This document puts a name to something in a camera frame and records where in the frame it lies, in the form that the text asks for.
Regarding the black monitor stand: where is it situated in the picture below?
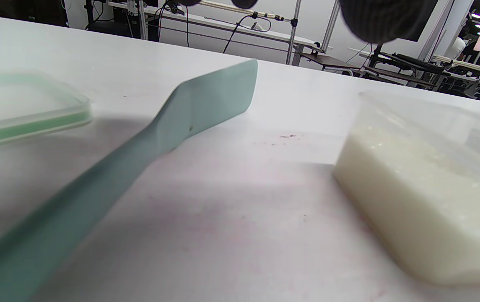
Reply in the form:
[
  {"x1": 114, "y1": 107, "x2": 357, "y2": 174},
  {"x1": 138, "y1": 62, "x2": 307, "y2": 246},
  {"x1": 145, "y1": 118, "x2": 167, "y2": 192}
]
[{"x1": 368, "y1": 42, "x2": 387, "y2": 70}]

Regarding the clear plastic sugar container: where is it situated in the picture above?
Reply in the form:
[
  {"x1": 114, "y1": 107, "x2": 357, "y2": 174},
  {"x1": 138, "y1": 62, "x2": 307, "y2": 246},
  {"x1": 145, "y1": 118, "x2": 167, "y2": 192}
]
[{"x1": 333, "y1": 91, "x2": 480, "y2": 286}]

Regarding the white cart with brown top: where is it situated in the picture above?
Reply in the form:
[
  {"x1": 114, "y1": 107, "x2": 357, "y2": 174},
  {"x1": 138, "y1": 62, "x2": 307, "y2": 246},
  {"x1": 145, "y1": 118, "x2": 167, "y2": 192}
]
[{"x1": 298, "y1": 50, "x2": 362, "y2": 73}]

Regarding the person's left hand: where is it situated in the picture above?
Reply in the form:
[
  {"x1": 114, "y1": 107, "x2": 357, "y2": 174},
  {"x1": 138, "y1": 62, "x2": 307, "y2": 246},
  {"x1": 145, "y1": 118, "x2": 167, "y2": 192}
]
[{"x1": 177, "y1": 0, "x2": 439, "y2": 44}]

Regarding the clear lid with green rim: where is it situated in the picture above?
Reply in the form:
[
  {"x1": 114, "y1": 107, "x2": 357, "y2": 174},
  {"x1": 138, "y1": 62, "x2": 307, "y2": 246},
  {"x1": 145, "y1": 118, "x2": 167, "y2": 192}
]
[{"x1": 0, "y1": 71, "x2": 93, "y2": 151}]

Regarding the white upright panel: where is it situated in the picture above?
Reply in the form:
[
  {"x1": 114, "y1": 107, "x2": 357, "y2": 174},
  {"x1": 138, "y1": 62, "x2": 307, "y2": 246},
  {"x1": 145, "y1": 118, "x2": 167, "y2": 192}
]
[{"x1": 418, "y1": 0, "x2": 475, "y2": 61}]

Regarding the dark background desk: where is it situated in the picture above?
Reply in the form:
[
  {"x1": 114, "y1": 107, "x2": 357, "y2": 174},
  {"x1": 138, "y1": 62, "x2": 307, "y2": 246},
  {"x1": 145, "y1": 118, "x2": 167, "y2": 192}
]
[{"x1": 359, "y1": 51, "x2": 480, "y2": 99}]

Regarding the teal dessert spatula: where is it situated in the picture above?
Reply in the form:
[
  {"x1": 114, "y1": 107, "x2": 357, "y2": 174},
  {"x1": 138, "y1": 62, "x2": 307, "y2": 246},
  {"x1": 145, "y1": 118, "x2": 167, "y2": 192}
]
[{"x1": 0, "y1": 59, "x2": 259, "y2": 302}]

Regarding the white background table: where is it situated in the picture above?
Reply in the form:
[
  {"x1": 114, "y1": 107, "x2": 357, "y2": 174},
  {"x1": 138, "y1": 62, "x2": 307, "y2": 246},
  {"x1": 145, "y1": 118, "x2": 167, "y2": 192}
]
[{"x1": 106, "y1": 0, "x2": 321, "y2": 53}]

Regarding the white sugar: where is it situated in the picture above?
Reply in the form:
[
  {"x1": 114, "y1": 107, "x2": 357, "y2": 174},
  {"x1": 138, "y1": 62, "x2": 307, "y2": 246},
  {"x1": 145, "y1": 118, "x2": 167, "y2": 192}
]
[{"x1": 334, "y1": 126, "x2": 480, "y2": 286}]

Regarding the thin metal pole with clamp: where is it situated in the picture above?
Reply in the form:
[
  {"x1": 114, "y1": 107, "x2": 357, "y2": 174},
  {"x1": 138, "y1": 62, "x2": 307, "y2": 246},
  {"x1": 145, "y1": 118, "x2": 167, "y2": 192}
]
[{"x1": 200, "y1": 0, "x2": 302, "y2": 65}]

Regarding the silver aluminium frame leg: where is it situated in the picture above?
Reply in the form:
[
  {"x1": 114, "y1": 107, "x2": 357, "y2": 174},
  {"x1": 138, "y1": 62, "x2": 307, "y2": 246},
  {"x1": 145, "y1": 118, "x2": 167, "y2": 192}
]
[
  {"x1": 321, "y1": 0, "x2": 341, "y2": 53},
  {"x1": 127, "y1": 0, "x2": 149, "y2": 40}
]

